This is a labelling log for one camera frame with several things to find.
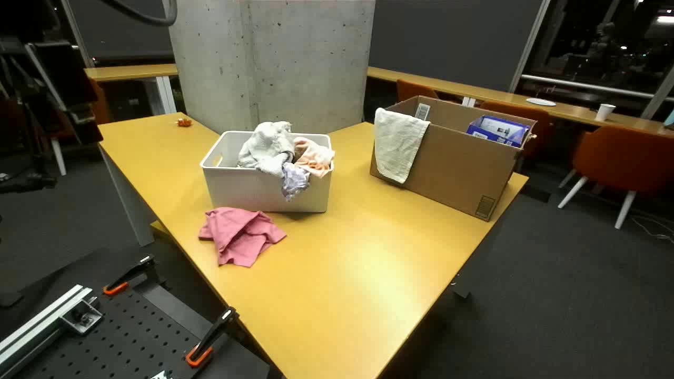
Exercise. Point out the long wooden counter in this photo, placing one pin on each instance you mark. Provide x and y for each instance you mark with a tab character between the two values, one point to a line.
449	85

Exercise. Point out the concrete pillar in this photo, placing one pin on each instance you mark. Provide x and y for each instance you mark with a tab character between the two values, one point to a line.
280	55

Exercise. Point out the cardboard box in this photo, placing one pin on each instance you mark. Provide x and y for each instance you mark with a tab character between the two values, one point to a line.
455	168

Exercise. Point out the black perforated board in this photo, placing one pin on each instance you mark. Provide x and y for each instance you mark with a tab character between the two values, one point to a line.
132	337

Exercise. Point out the white paper cup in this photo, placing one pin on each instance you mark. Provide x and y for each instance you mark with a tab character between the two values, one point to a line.
605	111

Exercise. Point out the white waffle towel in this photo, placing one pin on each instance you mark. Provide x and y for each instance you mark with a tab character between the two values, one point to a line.
397	144

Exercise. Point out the blue package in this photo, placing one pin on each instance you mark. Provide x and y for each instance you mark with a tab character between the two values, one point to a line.
497	129

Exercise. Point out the aluminium rail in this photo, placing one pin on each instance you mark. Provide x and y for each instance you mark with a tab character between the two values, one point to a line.
43	319

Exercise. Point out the small white cup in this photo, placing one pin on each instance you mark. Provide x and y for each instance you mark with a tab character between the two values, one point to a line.
467	102

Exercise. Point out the black tripod stand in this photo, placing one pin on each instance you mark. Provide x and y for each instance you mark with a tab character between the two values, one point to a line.
18	75

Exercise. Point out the purple checkered cloth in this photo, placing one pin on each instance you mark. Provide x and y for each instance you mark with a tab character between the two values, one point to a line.
295	180

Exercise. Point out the white plate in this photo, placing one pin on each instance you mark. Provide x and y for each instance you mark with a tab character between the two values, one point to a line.
540	102

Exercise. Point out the small orange object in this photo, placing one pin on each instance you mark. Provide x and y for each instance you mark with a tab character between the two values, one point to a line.
183	120

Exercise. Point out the pink shirt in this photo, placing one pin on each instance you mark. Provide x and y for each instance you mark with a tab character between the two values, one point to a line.
239	234

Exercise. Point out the white terry towel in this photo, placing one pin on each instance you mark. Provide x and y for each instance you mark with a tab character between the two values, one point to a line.
265	148

